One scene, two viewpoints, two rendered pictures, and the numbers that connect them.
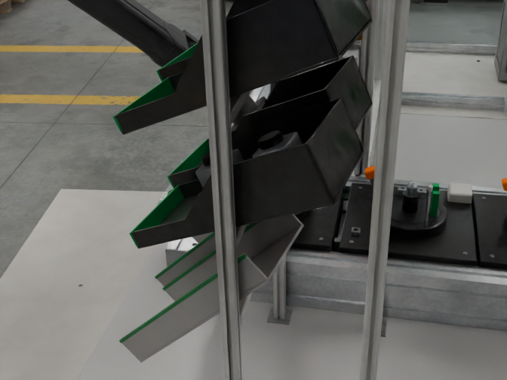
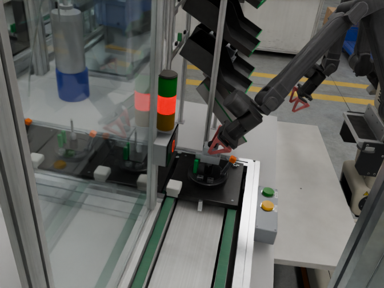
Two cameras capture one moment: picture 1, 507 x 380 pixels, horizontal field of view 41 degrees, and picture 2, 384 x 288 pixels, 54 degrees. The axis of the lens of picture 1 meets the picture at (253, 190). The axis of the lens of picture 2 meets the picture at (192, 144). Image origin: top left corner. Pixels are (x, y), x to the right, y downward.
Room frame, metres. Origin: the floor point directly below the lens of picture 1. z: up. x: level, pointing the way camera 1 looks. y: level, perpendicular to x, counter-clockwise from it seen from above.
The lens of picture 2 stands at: (2.21, -0.20, 1.80)
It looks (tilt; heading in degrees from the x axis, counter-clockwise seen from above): 33 degrees down; 175
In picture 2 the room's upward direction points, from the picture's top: 6 degrees clockwise
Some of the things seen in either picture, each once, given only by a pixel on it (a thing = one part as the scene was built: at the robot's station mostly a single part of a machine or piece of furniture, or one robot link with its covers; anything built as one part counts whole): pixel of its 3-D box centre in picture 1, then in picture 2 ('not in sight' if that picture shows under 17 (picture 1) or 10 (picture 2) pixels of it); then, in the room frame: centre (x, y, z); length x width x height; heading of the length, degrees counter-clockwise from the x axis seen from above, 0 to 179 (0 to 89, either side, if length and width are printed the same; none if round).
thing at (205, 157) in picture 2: not in sight; (208, 151); (1.16, -0.06, 1.08); 0.08 x 0.04 x 0.07; 77
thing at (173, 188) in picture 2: not in sight; (174, 188); (1.24, -0.17, 0.97); 0.05 x 0.05 x 0.04; 77
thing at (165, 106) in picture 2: not in sight; (166, 102); (1.32, -0.21, 1.33); 0.05 x 0.05 x 0.05
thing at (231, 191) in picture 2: (278, 209); (207, 178); (1.16, -0.05, 0.96); 0.24 x 0.24 x 0.02; 77
